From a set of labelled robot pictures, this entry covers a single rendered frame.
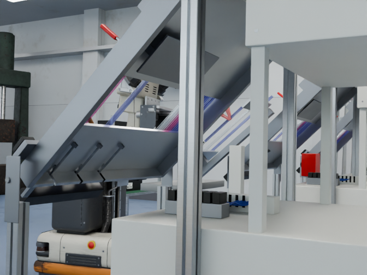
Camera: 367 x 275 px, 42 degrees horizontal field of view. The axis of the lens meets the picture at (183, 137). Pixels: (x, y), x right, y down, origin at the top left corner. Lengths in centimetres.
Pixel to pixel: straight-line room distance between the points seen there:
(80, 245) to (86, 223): 13
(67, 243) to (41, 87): 629
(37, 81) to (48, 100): 45
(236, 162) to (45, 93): 686
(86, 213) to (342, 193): 141
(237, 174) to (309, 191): 38
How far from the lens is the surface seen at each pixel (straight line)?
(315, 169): 347
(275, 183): 324
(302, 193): 246
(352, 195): 241
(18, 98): 874
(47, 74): 893
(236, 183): 231
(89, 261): 284
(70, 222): 291
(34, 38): 927
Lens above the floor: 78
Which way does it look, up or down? 2 degrees up
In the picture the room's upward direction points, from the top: 1 degrees clockwise
